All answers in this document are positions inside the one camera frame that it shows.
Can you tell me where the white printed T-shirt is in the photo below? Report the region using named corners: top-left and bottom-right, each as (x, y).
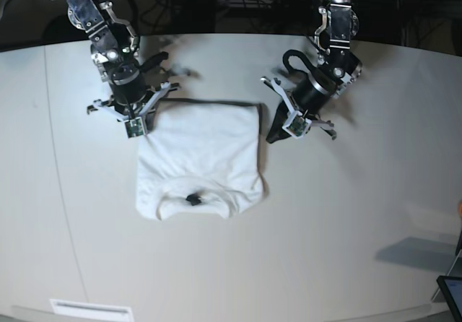
top-left (136, 100), bottom-right (265, 221)

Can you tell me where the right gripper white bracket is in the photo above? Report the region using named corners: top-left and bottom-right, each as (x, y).
top-left (87, 82), bottom-right (180, 138)

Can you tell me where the tablet with dark frame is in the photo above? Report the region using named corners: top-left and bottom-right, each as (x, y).
top-left (437, 276), bottom-right (461, 322)

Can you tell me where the black power strip red light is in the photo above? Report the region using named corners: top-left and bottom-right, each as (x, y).
top-left (227, 0), bottom-right (322, 12)

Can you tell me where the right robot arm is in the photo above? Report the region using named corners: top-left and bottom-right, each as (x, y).
top-left (66, 0), bottom-right (178, 138)

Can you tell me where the white paper label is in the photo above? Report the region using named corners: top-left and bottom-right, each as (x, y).
top-left (50, 299), bottom-right (134, 322)

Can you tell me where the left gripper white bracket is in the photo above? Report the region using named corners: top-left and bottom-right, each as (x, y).
top-left (260, 77), bottom-right (337, 144)

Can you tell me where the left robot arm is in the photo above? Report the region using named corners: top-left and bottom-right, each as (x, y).
top-left (261, 0), bottom-right (362, 144)

